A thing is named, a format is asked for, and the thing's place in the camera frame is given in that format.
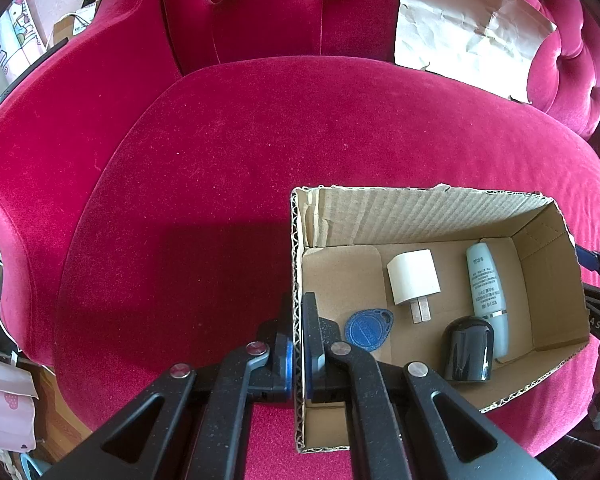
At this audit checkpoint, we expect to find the cartoon print curtain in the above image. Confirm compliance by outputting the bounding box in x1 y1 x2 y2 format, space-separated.
0 0 48 81

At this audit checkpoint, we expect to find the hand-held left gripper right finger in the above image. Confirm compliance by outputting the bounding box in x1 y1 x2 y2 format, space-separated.
302 292 556 480

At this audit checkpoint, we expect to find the crumpled brown paper sheet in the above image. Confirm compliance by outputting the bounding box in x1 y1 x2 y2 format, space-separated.
394 0 558 106

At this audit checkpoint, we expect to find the red velvet sofa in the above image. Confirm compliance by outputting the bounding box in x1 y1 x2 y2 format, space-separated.
0 0 600 480

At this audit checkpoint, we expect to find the small white charger plug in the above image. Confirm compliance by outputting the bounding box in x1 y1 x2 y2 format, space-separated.
386 249 442 323

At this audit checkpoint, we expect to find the light blue plastic stool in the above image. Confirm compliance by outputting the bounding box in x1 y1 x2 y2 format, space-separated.
17 455 51 480

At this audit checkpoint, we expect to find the light blue cosmetic bottle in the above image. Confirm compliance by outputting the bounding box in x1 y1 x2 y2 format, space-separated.
466 241 510 358

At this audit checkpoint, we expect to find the blue key fob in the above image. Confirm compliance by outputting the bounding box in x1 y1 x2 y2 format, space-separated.
343 307 395 347

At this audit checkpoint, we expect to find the small brown cardboard box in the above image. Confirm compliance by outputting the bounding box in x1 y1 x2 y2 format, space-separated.
52 15 81 46

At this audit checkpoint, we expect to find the black glossy cap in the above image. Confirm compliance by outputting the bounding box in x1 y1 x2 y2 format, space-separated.
442 316 497 383

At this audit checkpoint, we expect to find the black board edge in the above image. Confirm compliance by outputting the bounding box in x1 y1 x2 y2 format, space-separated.
0 37 71 116

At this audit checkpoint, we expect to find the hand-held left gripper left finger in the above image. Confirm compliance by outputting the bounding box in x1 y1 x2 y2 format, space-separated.
45 292 295 480

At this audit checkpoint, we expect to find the small white box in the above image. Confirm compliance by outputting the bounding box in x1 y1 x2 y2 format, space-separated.
72 0 101 26

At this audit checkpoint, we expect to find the pink printed bag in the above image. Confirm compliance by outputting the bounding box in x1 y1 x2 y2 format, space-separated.
0 355 36 453

